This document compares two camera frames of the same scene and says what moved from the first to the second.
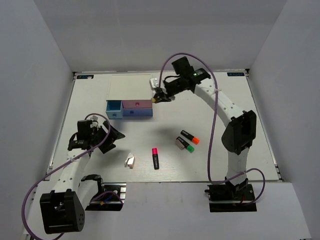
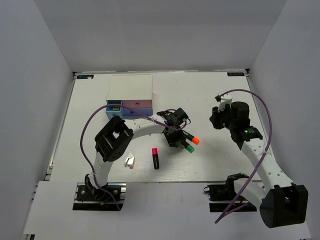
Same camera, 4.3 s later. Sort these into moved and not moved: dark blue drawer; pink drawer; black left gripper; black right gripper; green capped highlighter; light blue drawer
Moved: black right gripper; black left gripper
Not moved: green capped highlighter; light blue drawer; pink drawer; dark blue drawer
